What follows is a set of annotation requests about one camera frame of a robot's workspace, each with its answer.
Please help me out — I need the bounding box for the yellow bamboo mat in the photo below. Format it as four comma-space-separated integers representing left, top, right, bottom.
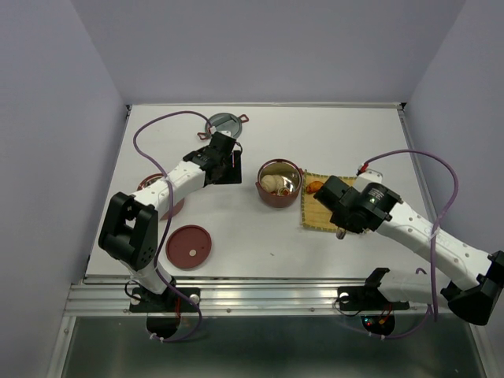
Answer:
300, 170, 342, 233

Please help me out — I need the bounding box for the toy bun front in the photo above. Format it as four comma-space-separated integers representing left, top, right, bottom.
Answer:
261, 175, 277, 193

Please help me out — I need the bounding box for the toy bun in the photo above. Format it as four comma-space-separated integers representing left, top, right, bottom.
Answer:
261, 175, 277, 193
272, 175, 284, 191

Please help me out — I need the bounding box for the orange toy chicken wing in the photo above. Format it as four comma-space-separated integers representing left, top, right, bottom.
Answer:
306, 181, 324, 195

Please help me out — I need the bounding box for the toy bun back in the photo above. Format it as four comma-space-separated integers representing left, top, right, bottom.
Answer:
272, 175, 284, 191

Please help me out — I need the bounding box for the toy sushi roll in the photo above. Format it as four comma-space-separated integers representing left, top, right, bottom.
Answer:
277, 187, 290, 196

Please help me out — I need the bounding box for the red steel lunch bowl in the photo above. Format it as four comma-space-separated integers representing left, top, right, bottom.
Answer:
255, 158, 303, 208

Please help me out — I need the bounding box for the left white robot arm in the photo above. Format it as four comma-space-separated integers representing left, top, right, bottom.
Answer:
98, 132, 243, 310

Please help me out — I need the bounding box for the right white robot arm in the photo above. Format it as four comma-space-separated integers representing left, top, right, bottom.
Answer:
314, 176, 503, 326

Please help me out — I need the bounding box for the grey lid with red clips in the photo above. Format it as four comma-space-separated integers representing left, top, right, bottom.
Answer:
197, 113, 250, 140

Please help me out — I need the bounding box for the red steel bowl with clips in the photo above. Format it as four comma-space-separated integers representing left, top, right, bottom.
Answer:
137, 173, 185, 217

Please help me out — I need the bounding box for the red lid near front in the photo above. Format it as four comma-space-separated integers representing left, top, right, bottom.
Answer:
165, 224, 212, 269

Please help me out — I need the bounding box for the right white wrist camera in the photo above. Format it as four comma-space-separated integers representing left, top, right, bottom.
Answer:
353, 169, 383, 192

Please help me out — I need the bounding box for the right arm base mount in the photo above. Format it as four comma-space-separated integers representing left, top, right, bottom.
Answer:
332, 286, 410, 338

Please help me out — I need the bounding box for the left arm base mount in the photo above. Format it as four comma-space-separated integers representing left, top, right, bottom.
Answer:
124, 285, 202, 343

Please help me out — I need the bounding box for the aluminium front rail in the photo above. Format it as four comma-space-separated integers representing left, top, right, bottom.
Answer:
62, 278, 482, 316

